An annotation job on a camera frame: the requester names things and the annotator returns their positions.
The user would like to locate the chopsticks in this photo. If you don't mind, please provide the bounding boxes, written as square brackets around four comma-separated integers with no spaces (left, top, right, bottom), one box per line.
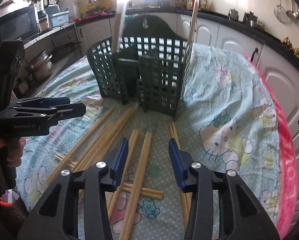
[111,0,130,54]

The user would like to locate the dark green utensil caddy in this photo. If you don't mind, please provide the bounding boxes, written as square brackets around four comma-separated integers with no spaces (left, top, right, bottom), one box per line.
[87,15,192,117]

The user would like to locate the person's left hand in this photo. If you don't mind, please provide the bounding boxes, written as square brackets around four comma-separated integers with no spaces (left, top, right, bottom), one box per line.
[0,137,26,167]

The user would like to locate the steel cooking pot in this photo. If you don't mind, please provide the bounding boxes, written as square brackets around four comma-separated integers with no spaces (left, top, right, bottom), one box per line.
[25,50,53,82]

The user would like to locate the bamboo chopstick crosswise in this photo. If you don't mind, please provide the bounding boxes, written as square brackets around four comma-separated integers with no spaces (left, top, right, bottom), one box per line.
[118,183,164,199]

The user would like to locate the bamboo chopstick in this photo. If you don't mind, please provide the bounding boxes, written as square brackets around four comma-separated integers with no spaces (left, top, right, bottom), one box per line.
[107,130,139,219]
[54,154,77,169]
[168,122,191,228]
[46,107,114,184]
[73,107,135,172]
[119,132,152,240]

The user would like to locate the steel ladle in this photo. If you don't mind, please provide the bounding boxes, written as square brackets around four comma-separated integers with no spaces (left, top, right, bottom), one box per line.
[286,0,297,21]

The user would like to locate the dried ginger pile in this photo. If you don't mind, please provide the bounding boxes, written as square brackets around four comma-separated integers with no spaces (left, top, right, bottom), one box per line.
[280,37,299,59]

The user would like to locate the black steel kettle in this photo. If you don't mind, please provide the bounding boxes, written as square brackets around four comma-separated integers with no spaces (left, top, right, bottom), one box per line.
[242,11,258,28]

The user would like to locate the pink blanket under cloth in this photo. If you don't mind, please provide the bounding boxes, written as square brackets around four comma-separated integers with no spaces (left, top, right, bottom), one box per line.
[243,61,298,238]

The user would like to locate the black electric kettle blender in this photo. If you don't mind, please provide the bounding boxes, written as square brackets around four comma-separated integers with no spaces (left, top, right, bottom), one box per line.
[31,0,50,33]

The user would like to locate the small steel teapot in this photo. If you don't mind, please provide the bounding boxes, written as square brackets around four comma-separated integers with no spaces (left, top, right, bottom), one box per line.
[228,9,239,21]

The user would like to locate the wrapped chopstick in caddy right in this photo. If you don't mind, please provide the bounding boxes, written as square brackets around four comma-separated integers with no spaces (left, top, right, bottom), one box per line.
[187,0,199,46]

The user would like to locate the Hello Kitty patterned tablecloth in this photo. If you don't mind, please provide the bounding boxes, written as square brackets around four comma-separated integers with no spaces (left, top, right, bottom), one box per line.
[16,44,280,239]

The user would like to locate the blue plastic storage box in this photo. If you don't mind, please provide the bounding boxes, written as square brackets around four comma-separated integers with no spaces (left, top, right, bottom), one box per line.
[45,4,70,28]

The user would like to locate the black microwave oven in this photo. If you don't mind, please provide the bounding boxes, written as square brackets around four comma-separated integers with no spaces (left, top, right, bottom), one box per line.
[0,5,40,44]

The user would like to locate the wire skimmer strainer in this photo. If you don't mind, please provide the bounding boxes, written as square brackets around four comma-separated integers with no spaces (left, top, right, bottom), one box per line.
[274,0,288,23]

